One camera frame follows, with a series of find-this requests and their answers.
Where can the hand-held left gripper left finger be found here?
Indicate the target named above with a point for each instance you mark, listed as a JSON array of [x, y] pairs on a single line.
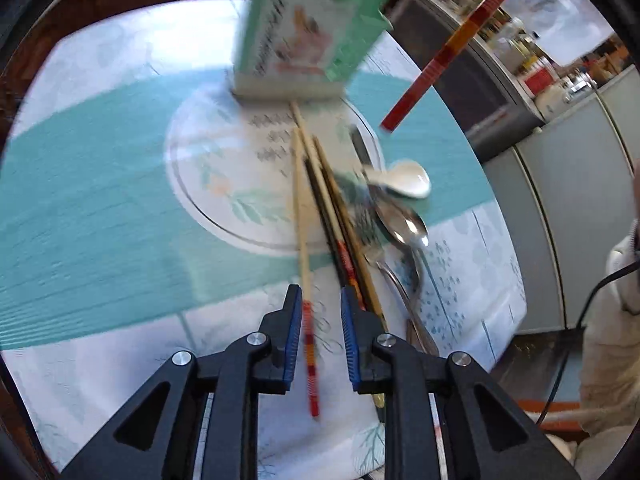
[[294, 340]]

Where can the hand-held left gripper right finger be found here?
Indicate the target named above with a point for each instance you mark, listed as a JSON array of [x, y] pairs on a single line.
[[352, 340]]

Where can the red striped bamboo chopstick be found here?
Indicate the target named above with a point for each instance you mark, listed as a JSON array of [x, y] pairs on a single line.
[[301, 240]]

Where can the group of assorted chopsticks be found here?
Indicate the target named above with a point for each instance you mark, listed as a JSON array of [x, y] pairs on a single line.
[[332, 215]]

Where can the red yellow banded chopstick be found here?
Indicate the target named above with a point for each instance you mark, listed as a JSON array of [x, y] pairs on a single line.
[[440, 63]]

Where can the green plastic utensil holder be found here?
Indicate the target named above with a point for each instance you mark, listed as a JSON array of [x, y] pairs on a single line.
[[300, 25]]

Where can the small metal spoon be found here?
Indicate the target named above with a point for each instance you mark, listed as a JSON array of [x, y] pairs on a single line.
[[416, 280]]

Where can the large metal spoon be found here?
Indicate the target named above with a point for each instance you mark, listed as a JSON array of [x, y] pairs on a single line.
[[402, 225]]

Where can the white ceramic spoon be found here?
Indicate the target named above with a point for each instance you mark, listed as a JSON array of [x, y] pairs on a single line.
[[407, 180]]

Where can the grey fridge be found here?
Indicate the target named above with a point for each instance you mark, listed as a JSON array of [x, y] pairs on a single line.
[[550, 210]]

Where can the person's white clothing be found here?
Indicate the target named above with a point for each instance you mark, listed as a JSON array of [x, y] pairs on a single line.
[[615, 350]]

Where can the clear plastic sheet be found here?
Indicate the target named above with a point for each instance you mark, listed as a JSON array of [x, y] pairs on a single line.
[[560, 15]]

